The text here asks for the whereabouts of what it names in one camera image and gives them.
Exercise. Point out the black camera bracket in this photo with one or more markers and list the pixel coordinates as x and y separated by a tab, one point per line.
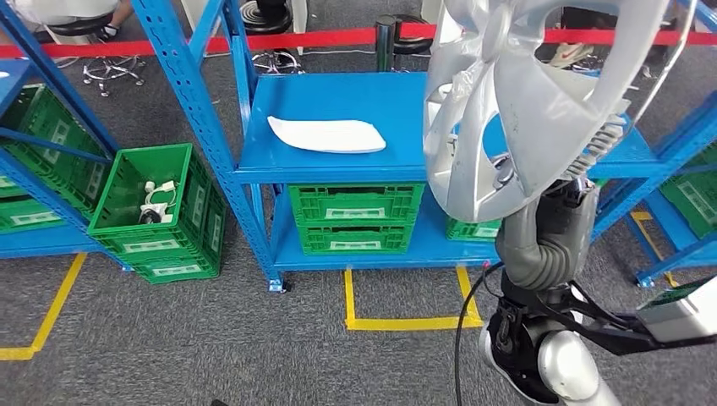
605	330

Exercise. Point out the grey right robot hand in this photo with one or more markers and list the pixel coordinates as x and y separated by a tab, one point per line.
571	224

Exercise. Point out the silver wheel hubcap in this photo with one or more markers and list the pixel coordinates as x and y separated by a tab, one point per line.
532	112

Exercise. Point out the red barrier belt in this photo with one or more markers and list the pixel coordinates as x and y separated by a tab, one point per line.
616	37
308	39

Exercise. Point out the folded green plastic crate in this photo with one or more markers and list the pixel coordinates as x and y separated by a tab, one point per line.
302	216
196	272
392	244
11	224
465	231

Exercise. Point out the person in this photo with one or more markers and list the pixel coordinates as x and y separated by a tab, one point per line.
571	53
61	7

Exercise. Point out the open green plastic crate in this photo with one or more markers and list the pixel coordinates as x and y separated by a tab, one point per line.
78	185
129	179
694	218

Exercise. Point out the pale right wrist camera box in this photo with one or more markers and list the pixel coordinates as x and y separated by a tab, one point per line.
683	314

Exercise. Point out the white desk leg panel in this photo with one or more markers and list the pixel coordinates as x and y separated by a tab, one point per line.
299	22
428	8
193	11

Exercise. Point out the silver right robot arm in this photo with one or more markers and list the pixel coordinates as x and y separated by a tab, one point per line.
566	364

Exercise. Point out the black round stool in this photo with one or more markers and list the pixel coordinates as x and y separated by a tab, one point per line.
266	19
78	25
417	47

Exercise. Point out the chrome barrier post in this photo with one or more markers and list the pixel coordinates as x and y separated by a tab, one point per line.
386	45

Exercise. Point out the blue metal shelf rack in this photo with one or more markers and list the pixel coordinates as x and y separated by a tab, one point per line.
666	224
336	95
50	241

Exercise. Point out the white flat panel part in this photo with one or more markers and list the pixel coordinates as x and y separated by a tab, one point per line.
325	134

